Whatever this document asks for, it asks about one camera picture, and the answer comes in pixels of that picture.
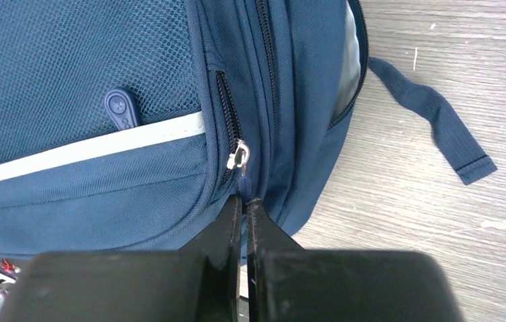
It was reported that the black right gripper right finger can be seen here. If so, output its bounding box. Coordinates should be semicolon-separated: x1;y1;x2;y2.
246;199;463;321

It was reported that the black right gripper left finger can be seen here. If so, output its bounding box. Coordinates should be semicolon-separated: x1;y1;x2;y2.
0;195;242;321

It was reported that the navy blue student backpack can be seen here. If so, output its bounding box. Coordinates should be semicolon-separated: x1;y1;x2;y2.
0;1;496;259

